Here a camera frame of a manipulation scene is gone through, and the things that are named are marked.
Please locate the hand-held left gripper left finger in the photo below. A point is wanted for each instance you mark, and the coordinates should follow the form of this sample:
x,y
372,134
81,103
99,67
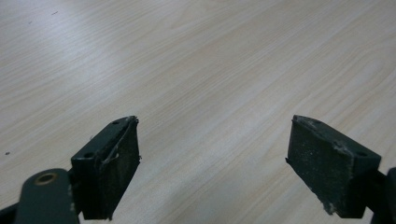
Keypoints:
x,y
106,174

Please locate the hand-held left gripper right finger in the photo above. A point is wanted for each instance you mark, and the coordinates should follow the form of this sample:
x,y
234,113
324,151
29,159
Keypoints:
x,y
327,174

